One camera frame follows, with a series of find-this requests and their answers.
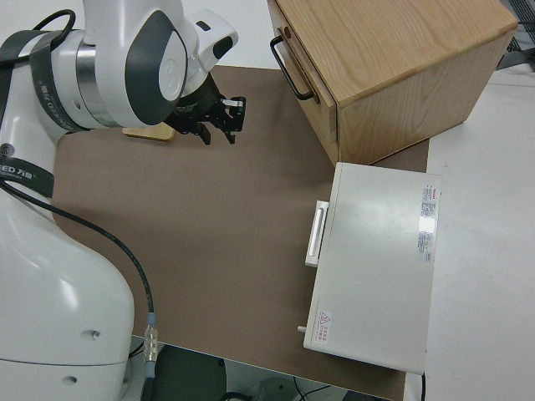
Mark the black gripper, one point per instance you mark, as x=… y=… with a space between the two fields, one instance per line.
x=196 y=106

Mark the light wooden drawer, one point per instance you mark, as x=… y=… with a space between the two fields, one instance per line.
x=324 y=121

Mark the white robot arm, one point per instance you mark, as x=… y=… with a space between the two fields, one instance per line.
x=37 y=271

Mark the wooden mug rack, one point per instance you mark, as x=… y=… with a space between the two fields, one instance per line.
x=150 y=133

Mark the brown table mat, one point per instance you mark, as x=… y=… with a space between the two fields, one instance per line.
x=217 y=217

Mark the light wooden cabinet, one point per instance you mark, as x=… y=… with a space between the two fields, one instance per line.
x=401 y=67

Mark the white toaster oven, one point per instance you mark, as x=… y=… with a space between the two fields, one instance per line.
x=376 y=259

